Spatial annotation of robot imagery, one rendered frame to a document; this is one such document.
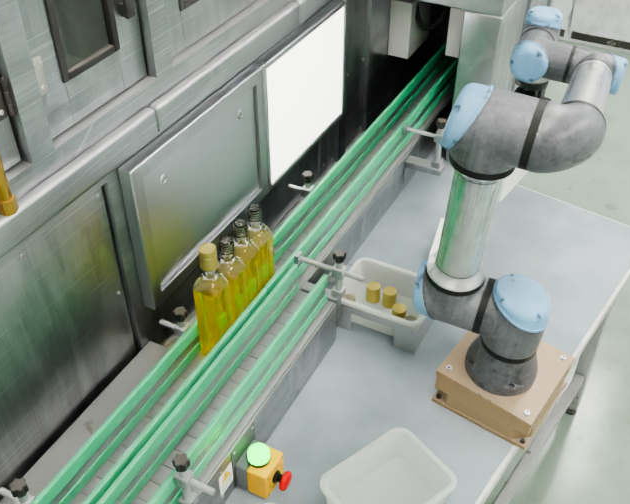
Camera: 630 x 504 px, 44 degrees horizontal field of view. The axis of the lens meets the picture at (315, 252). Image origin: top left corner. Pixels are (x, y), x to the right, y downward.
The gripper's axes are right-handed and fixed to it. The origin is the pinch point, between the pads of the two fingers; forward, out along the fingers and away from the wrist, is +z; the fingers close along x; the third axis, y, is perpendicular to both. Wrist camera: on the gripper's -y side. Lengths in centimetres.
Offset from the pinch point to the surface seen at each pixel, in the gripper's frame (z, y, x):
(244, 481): 31, -90, 9
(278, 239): 15, -43, 37
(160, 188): -14, -72, 42
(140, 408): 18, -96, 29
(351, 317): 30, -41, 17
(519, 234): 34.1, 17.6, 0.6
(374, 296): 29.9, -31.6, 16.7
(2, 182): -36, -105, 37
